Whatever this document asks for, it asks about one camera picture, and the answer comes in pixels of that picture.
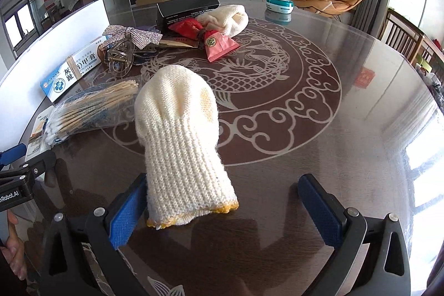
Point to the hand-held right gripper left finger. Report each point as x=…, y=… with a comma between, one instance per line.
x=126, y=212

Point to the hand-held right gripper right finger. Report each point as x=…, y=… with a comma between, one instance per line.
x=321, y=212

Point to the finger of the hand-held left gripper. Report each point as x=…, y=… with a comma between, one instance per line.
x=40, y=164
x=14, y=154

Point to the white blue paper packet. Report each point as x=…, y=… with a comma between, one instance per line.
x=36, y=133

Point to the bag of cotton swabs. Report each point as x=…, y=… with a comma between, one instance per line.
x=86, y=112

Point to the white blue medicine box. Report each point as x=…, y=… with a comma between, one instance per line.
x=59, y=84

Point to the white knit glove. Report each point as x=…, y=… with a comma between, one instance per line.
x=180, y=143
x=229, y=20

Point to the white storage container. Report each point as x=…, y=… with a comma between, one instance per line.
x=52, y=39

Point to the clear gold claw clip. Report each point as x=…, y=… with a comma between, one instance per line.
x=119, y=62

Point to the rhinestone bow hair clip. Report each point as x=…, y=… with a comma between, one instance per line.
x=138, y=37

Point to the brown gold packet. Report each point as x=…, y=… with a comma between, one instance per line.
x=173, y=43

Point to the person's left hand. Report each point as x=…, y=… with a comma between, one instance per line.
x=14, y=254

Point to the dark wooden slatted chair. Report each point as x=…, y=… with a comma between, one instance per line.
x=399, y=30

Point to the teal round wipes box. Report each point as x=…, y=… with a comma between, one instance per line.
x=280, y=3

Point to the black cardboard box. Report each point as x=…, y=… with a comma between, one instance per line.
x=187, y=6

